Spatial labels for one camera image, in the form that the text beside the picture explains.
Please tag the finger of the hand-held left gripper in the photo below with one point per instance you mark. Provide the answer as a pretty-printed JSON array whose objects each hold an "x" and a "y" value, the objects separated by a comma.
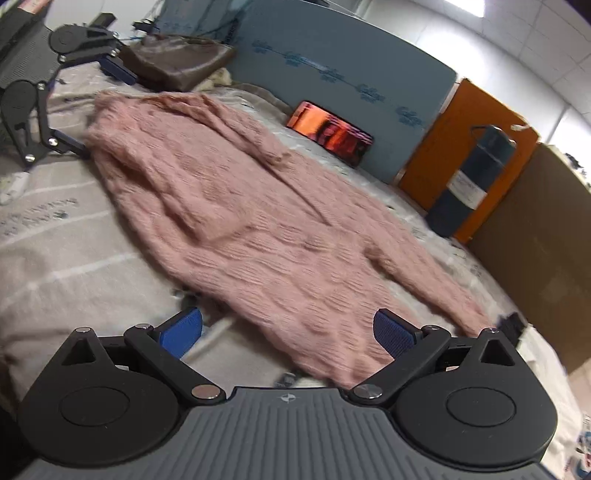
[
  {"x": 117, "y": 70},
  {"x": 69, "y": 144}
]

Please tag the brown partition panel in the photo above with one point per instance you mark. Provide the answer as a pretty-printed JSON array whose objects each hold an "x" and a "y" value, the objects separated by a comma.
[{"x": 540, "y": 249}]

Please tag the dark blue water bottle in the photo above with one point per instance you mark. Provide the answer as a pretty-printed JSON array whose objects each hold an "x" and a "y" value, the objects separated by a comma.
[{"x": 475, "y": 180}]

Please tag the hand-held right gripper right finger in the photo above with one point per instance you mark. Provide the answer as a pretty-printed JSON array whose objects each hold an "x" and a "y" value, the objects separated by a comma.
[{"x": 391, "y": 336}]

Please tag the pink knitted sweater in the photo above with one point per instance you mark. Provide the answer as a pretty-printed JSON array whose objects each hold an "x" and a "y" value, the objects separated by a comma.
[{"x": 258, "y": 230}]

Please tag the blue printed partition panel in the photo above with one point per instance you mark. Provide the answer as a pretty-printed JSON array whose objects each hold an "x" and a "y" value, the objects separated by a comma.
[{"x": 337, "y": 69}]

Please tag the orange partition panel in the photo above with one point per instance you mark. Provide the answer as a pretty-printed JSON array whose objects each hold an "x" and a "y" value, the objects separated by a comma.
[{"x": 455, "y": 152}]

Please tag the brown leather bag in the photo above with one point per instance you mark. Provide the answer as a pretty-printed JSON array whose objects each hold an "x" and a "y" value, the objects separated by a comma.
[{"x": 178, "y": 60}]

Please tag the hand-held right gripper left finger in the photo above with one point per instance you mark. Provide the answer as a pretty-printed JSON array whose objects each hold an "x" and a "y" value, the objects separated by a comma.
[{"x": 183, "y": 331}]

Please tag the small black object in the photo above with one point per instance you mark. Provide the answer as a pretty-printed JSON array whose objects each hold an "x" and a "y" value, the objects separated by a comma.
[{"x": 512, "y": 326}]

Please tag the beige striped blanket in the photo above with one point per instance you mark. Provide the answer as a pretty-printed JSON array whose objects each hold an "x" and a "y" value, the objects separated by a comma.
[{"x": 69, "y": 258}]

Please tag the shiny orange-red box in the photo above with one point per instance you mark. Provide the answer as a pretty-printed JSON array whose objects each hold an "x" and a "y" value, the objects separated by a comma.
[{"x": 330, "y": 133}]

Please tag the cream cloth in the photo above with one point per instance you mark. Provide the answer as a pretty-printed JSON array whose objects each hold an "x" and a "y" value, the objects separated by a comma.
[{"x": 216, "y": 79}]

